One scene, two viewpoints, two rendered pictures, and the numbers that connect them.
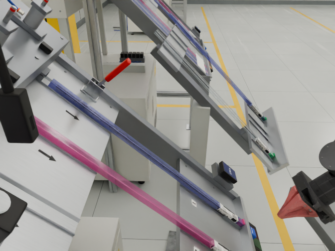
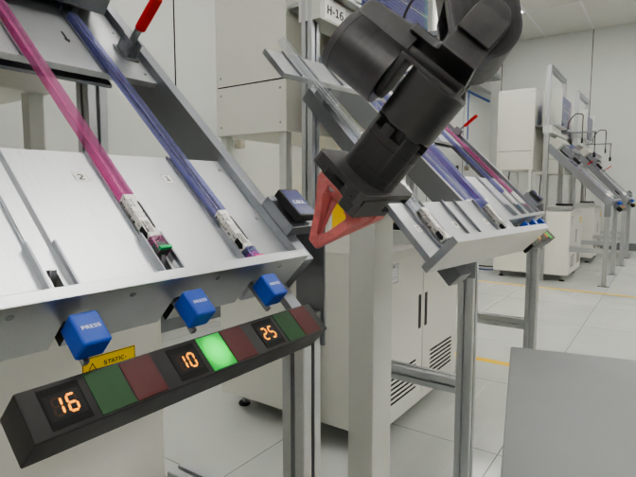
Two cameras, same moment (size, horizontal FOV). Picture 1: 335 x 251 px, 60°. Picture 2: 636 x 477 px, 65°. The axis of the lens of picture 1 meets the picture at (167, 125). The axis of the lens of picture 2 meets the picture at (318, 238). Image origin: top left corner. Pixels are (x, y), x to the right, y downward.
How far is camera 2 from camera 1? 0.71 m
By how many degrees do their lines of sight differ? 41
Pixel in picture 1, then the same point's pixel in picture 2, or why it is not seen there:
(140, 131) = (176, 114)
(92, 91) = (123, 45)
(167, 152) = (203, 150)
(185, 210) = (131, 163)
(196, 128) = not seen: hidden behind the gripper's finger
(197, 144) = (359, 258)
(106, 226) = not seen: hidden behind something
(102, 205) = (276, 453)
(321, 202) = (339, 160)
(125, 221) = not seen: outside the picture
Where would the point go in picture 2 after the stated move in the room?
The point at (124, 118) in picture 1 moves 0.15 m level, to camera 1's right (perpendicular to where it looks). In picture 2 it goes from (162, 96) to (234, 85)
